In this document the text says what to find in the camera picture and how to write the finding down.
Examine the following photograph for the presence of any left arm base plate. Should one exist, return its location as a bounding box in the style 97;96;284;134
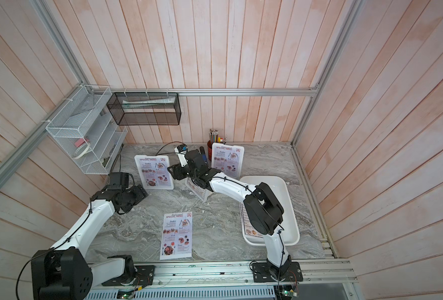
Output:
101;265;155;287

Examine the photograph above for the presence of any white plastic tray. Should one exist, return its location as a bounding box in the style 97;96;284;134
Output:
238;175;301;247

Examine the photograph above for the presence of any pink eraser block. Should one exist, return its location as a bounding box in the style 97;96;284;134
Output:
74;138;87;148

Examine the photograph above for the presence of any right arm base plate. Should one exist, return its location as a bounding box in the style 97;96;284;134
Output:
249;261;304;283

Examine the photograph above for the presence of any pink special menu sheet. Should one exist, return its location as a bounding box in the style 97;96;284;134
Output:
160;212;193;260

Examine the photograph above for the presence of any white tape roll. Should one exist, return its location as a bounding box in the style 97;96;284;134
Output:
73;142;91;160

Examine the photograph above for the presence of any dim sum menu sheet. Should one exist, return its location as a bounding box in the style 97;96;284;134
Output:
239;203;263;245

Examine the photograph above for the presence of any black mesh wall basket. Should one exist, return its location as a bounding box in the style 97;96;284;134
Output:
107;92;181;126

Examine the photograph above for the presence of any white wire wall shelf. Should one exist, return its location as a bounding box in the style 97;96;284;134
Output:
46;84;127;175

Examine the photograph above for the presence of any red pen cup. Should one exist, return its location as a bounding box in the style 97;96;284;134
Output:
207;129;226;161

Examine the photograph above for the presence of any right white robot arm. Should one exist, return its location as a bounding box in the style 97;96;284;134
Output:
168;146;292;280

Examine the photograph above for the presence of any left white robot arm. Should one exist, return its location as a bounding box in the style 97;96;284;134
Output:
30;172;148;300

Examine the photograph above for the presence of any white menu holder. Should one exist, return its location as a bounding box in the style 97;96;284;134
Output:
134;155;174;190
211;143;245;179
186;178;213;203

